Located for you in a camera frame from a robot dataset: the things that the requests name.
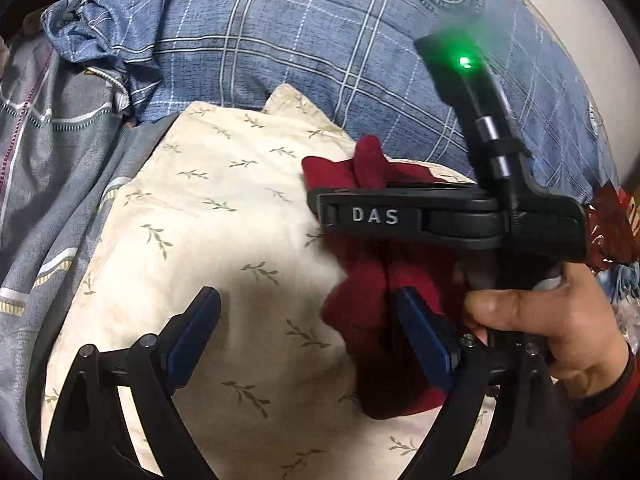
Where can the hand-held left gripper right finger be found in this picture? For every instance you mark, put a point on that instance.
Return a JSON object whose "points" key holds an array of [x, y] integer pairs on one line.
{"points": [[425, 340]]}

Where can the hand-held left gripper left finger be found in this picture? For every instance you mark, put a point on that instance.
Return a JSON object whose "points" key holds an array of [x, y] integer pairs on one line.
{"points": [[192, 340]]}

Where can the red sweater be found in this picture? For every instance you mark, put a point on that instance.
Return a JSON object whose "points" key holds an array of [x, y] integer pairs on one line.
{"points": [[365, 280]]}

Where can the person's right forearm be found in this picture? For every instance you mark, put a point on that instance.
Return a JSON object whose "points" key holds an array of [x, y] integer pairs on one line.
{"points": [[605, 425]]}

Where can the person's right hand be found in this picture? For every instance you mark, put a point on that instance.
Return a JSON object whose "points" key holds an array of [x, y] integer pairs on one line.
{"points": [[575, 330]]}

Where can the cream leaf-print pillow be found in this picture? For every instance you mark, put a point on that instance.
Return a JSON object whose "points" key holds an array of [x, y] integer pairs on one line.
{"points": [[200, 210]]}

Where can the red snack packet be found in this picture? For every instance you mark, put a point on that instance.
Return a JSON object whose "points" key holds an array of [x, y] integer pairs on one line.
{"points": [[607, 230]]}

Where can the printed plastic packet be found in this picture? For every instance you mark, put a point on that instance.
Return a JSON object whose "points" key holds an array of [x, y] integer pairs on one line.
{"points": [[625, 290]]}

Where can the grey striped bedsheet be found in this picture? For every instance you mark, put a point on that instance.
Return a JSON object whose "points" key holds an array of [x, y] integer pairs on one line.
{"points": [[50, 185]]}

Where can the blue plaid quilt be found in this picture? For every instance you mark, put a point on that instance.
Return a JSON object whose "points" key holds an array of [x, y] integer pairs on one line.
{"points": [[300, 35]]}

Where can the blue patterned cloth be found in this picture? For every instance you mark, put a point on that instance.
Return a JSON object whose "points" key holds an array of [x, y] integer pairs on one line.
{"points": [[85, 25]]}

